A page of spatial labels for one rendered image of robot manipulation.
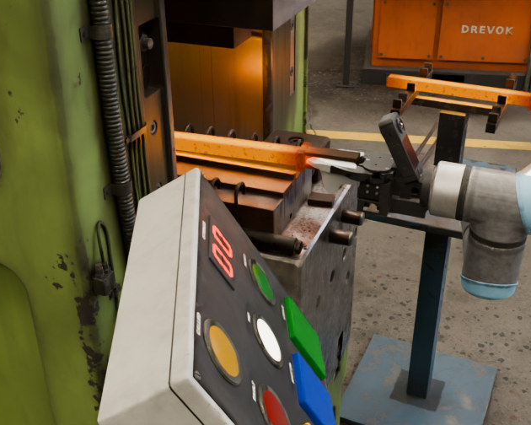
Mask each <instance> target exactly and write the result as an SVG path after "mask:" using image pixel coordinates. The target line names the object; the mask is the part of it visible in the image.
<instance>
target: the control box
mask: <svg viewBox="0 0 531 425"><path fill-rule="evenodd" d="M213 225H214V227H215V226H216V227H217V229H218V230H219V232H220V233H221V234H222V236H223V238H224V239H225V240H226V241H227V242H228V244H229V245H230V248H231V250H232V257H229V255H228V253H227V252H226V251H225V249H224V248H223V246H221V245H220V243H219V242H218V241H217V239H216V238H215V234H214V233H213ZM213 244H214V245H216V246H217V247H218V249H219V250H220V251H221V252H222V253H223V256H225V258H226V259H227V260H228V262H229V263H230V265H231V267H232V269H233V276H229V275H228V273H227V272H226V270H225V269H224V268H223V265H221V263H220V262H219V261H218V259H217V258H216V256H215V254H214V252H213ZM254 263H255V264H257V265H258V266H259V267H260V269H261V270H262V271H263V272H264V273H265V276H266V278H267V280H268V281H269V284H270V285H271V289H272V292H273V299H269V298H268V297H267V296H266V295H265V294H264V292H263V291H262V289H261V288H260V285H259V283H258V282H257V280H256V278H255V274H254V271H253V264H254ZM286 297H290V298H291V296H290V295H289V293H288V292H287V290H286V289H285V288H284V287H283V286H282V284H281V282H280V281H279V280H278V278H277V277H276V275H275V274H274V272H273V271H272V270H271V269H270V267H269V266H268V265H267V263H266V261H265V260H264V259H263V257H262V256H261V254H260V253H259V251H258V250H257V249H256V248H255V246H254V245H253V243H252V242H251V241H250V239H249V238H248V236H247V235H246V233H245V232H244V231H243V230H242V228H241V227H240V226H239V224H238V222H237V221H236V220H235V218H234V217H233V215H232V214H231V212H230V211H229V210H228V209H227V207H226V206H225V205H224V203H223V201H222V200H221V199H220V197H219V196H218V194H217V193H216V192H215V191H214V189H213V188H212V186H211V185H210V183H209V182H208V181H207V179H206V177H205V175H204V174H203V173H202V172H201V171H200V170H199V169H198V168H194V169H192V170H191V171H189V172H187V173H185V174H184V175H182V176H180V177H179V178H177V179H175V180H173V181H171V182H169V183H168V184H167V185H165V186H162V187H161V188H159V189H157V190H156V191H154V192H152V193H150V194H149V195H147V196H145V197H144V198H142V199H140V201H139V203H138V208H137V216H136V221H135V225H134V230H133V235H132V239H131V248H130V252H129V256H128V261H127V266H126V274H125V278H124V283H123V288H122V292H121V301H120V305H119V309H118V314H117V319H116V323H115V331H114V336H113V341H112V345H111V349H110V358H109V362H108V367H107V372H106V376H105V384H104V389H103V394H102V398H101V402H100V408H99V415H98V424H99V425H272V423H271V420H270V418H269V416H268V414H267V411H266V406H265V402H264V393H265V391H266V390H268V391H270V392H271V393H272V394H273V395H274V396H275V397H276V398H277V399H278V401H279V403H280V404H281V406H282V409H283V411H284V413H285V415H286V418H287V422H288V425H303V424H305V423H307V422H308V423H310V424H311V425H315V424H314V423H313V422H312V420H311V419H310V418H309V416H308V415H307V414H306V412H305V411H304V410H303V408H302V407H301V406H300V405H299V403H298V392H297V386H296V380H295V373H294V367H293V361H292V355H293V354H294V353H296V352H298V353H299V354H300V355H301V357H302V358H303V360H304V361H305V362H306V364H307V365H308V366H309V367H310V365H309V364H308V362H307V361H306V359H305V358H304V357H303V355H302V354H301V353H300V352H299V350H298V349H297V348H296V346H295V345H294V344H293V342H292V341H291V339H290V338H289V332H288V326H287V315H286V309H285V303H284V298H286ZM291 299H292V298H291ZM292 301H293V299H292ZM293 302H294V301H293ZM294 303H295V302H294ZM297 307H298V306H297ZM298 309H299V308H298ZM299 310H300V309H299ZM300 311H301V310H300ZM301 313H302V311H301ZM302 314H303V313H302ZM303 316H304V315H303ZM304 317H305V316H304ZM305 319H306V317H305ZM258 320H263V321H264V322H265V323H266V324H267V325H268V326H269V328H270V329H271V332H272V333H273V335H274V337H275V338H276V342H277V345H278V347H279V350H280V354H281V358H280V360H279V361H277V360H275V359H274V358H273V357H272V356H271V355H270V354H269V352H268V351H267V349H266V346H265V345H264V343H263V341H262V339H261V337H260V333H259V329H258ZM306 320H307V319H306ZM309 324H310V323H309ZM213 325H215V326H217V327H218V328H219V329H221V330H222V331H223V333H224V334H225V335H226V337H227V338H228V339H229V341H230V343H231V345H232V347H233V350H234V351H235V354H236V357H237V359H238V363H239V373H238V375H237V376H234V377H233V376H232V375H230V374H229V373H228V372H227V371H226V370H225V369H224V368H223V366H222V365H221V364H220V362H219V361H218V359H217V356H216V354H215V352H214V350H213V348H212V343H211V339H210V328H211V326H213ZM312 328H313V327H312ZM313 329H314V328H313ZM314 331H315V332H316V334H317V331H316V330H315V329H314ZM310 368H311V367H310ZM311 370H312V371H313V369H312V368H311ZM313 372H314V371H313ZM314 374H315V375H316V377H317V378H318V379H319V381H320V382H321V384H322V385H323V386H324V387H325V388H326V390H327V387H326V383H325V379H322V380H320V378H319V377H318V375H317V374H316V373H315V372H314Z"/></svg>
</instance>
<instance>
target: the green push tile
mask: <svg viewBox="0 0 531 425"><path fill-rule="evenodd" d="M284 303H285V309H286V315H287V326H288V332H289V338H290V339H291V341H292V342H293V344H294V345H295V346H296V348H297V349H298V350H299V352H300V353H301V354H302V355H303V357H304V358H305V359H306V361H307V362H308V364H309V365H310V367H311V368H312V369H313V371H314V372H315V373H316V374H317V375H318V377H319V378H320V380H322V379H325V378H326V373H325V366H324V361H323V357H322V352H321V348H320V344H319V337H318V335H317V334H316V332H315V331H314V329H313V328H312V326H311V325H310V324H309V323H308V321H307V320H306V319H305V317H304V316H303V314H302V313H301V311H300V310H299V309H298V307H297V305H295V303H294V302H293V301H292V299H291V298H290V297H286V298H284Z"/></svg>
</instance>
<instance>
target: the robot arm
mask: <svg viewBox="0 0 531 425"><path fill-rule="evenodd" d="M378 127H379V130H380V132H381V135H382V137H383V139H384V140H385V142H386V144H387V146H388V148H389V151H390V153H391V154H388V153H380V152H376V151H373V150H368V149H357V148H343V149H340V150H346V151H353V152H360V153H361V156H360V158H359V165H358V166H357V165H356V164H355V163H354V162H350V161H343V160H336V159H324V158H317V157H312V158H309V159H307V162H306V163H307V164H310V165H311V166H313V167H315V168H316V169H319V170H320V172H321V175H322V180H323V183H324V188H325V190H326V191H327V192H329V193H336V192H337V191H338V189H339V188H340V186H341V185H343V184H346V185H354V184H355V183H356V182H357V181H360V185H359V186H358V189H357V198H358V199H357V211H358V212H363V213H371V214H376V215H380V216H385V217H387V216H388V214H389V213H398V214H403V215H408V216H412V217H417V218H425V216H426V212H427V211H428V208H429V213H430V215H433V216H438V217H443V218H451V219H456V220H459V221H460V223H461V226H462V234H463V254H464V264H463V269H462V272H461V273H460V276H461V281H460V282H461V285H462V287H463V289H464V290H465V291H466V292H467V293H469V294H471V295H473V296H475V297H477V298H480V299H488V300H503V299H507V298H509V297H511V296H512V295H513V294H514V292H515V289H516V286H517V285H518V275H519V271H520V267H521V263H522V259H523V252H524V248H525V245H526V240H527V236H528V235H531V164H529V165H528V166H526V167H525V168H523V169H521V170H520V171H519V172H517V173H513V172H507V171H502V170H497V169H487V168H481V167H476V166H470V165H466V164H456V163H451V162H446V161H440V162H439V163H438V165H437V166H436V165H431V164H428V165H427V167H426V171H425V174H424V175H422V172H423V169H422V167H421V164H420V162H419V160H418V158H417V156H416V153H415V150H414V149H413V147H412V144H411V142H410V139H409V137H408V135H407V133H406V131H405V126H404V123H403V121H402V120H401V118H400V116H399V114H398V112H393V113H390V114H387V115H386V116H383V118H382V120H381V121H380V122H379V124H378ZM371 203H373V204H375V205H374V206H377V207H379V212H373V211H368V210H364V207H370V205H371Z"/></svg>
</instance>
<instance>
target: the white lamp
mask: <svg viewBox="0 0 531 425"><path fill-rule="evenodd" d="M258 329H259V333H260V337H261V339H262V341H263V343H264V345H265V347H266V349H267V351H268V352H269V354H270V355H271V356H272V357H273V358H274V359H275V360H277V361H279V360H280V358H281V354H280V350H279V347H278V345H277V342H276V338H275V337H274V335H273V333H272V332H271V329H270V328H269V326H268V325H267V324H266V323H265V322H264V321H263V320H258Z"/></svg>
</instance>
